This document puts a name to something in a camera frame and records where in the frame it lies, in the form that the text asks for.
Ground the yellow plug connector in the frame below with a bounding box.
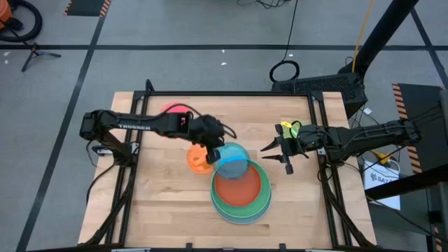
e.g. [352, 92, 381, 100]
[370, 148, 393, 166]

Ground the orange vacuum body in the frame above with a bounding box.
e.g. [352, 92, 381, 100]
[0, 0, 13, 29]

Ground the yellow hanging cable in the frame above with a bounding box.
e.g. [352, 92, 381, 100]
[351, 0, 376, 74]

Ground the black metal table frame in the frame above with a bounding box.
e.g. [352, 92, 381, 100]
[82, 78, 377, 252]

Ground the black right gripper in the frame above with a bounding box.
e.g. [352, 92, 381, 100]
[260, 122, 320, 176]

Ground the black vacuum hose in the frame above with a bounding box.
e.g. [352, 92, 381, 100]
[0, 0, 44, 44]

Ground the green translucent small plate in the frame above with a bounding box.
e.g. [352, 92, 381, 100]
[281, 119, 312, 141]

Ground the orange translucent small plate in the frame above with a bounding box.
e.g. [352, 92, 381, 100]
[185, 143, 216, 176]

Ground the bright green plastic plate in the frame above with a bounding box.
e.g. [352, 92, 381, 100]
[211, 158, 273, 221]

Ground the black hanging cable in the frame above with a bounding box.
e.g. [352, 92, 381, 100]
[268, 0, 302, 83]

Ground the black tripod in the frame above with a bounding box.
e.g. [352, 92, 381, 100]
[20, 41, 62, 73]

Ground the black stand pole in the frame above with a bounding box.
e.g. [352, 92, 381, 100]
[352, 0, 420, 76]

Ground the orange opaque plastic plate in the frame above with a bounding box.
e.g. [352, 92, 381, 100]
[213, 163, 263, 208]

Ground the black computer tower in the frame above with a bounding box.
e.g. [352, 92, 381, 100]
[271, 72, 369, 120]

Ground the teal translucent small plate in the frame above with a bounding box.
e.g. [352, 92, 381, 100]
[213, 141, 251, 181]

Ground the hazard striped black mat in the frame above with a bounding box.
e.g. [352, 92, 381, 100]
[63, 0, 113, 18]

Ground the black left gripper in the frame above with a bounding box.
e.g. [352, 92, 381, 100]
[190, 114, 227, 165]

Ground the hazard striped black platform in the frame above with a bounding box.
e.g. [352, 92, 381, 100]
[391, 83, 448, 174]

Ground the black diagonal beam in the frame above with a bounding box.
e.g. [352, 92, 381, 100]
[364, 163, 448, 201]

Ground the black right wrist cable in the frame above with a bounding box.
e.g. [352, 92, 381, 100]
[289, 120, 310, 160]

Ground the black floor cable bundle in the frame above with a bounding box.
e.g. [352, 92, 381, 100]
[237, 0, 292, 10]

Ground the dark green plastic plate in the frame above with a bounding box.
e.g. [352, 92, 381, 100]
[211, 174, 272, 224]

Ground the pink translucent small plate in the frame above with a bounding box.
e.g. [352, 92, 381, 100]
[160, 101, 192, 116]

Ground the pale large plastic plate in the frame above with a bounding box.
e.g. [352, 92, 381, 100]
[210, 181, 272, 226]

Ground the white printed box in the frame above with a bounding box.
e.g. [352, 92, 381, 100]
[363, 159, 402, 211]

